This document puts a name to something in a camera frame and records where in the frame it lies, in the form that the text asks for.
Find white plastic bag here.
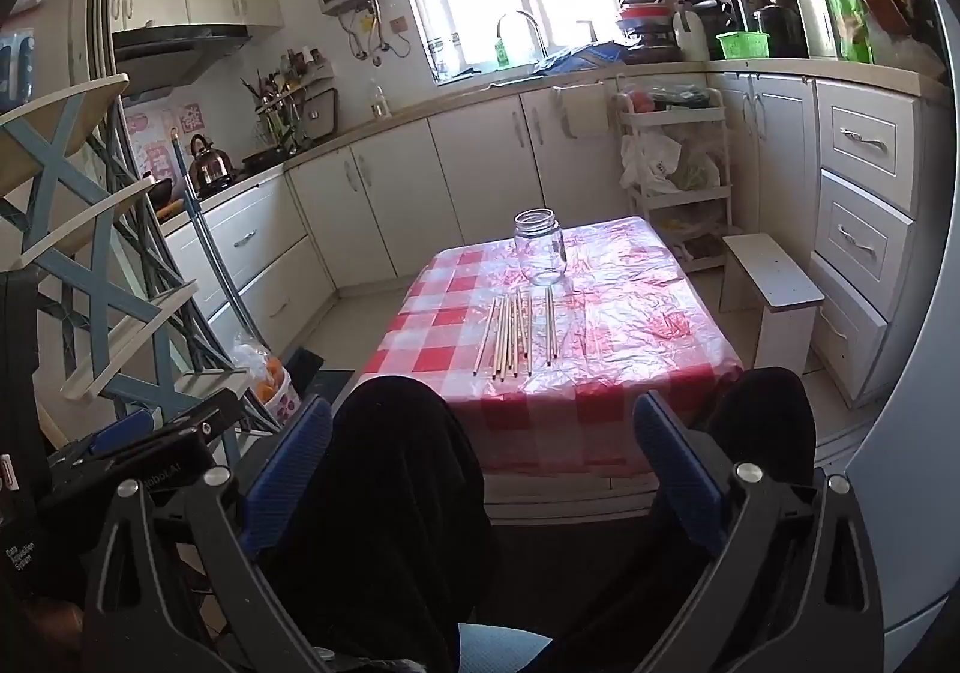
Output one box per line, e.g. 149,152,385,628
620,131,682,195

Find blue white folding chair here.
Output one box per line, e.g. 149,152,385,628
2,74,262,423

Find blue bag on counter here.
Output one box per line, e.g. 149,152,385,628
532,40,626,76

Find bag of oranges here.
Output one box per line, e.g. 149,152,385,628
229,333,301,424

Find clear glass jar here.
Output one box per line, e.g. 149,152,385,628
514,207,568,288

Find white rolling storage cart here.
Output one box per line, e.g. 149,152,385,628
613,85,736,273

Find red checkered tablecloth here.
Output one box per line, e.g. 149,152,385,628
361,218,743,478

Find blue handled mop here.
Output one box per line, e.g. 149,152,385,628
169,128,262,340

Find green snack bag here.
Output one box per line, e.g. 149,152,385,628
827,0,874,63

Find kitchen faucet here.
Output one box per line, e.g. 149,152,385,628
494,10,547,67

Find white electric kettle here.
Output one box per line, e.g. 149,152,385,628
672,5,711,62

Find copper kettle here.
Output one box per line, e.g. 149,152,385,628
189,133,235,196

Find small white stool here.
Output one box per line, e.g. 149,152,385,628
719,232,825,375

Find black range hood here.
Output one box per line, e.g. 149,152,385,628
112,24,251,102

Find stacked pots and bowls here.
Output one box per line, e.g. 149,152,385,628
617,0,682,65

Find white thermos jug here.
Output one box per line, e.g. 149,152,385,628
796,0,839,60

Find green plastic basket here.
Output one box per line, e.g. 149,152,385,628
716,31,770,60

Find black wok on stove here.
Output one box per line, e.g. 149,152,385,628
146,177,174,211

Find utensil rack with knives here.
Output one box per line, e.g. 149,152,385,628
241,47,338,154

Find green dish soap bottle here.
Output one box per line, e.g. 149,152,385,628
494,34,511,68

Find white hanging cutting board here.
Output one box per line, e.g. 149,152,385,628
553,83,608,140

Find clear plastic bottle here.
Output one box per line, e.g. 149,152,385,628
370,79,392,120

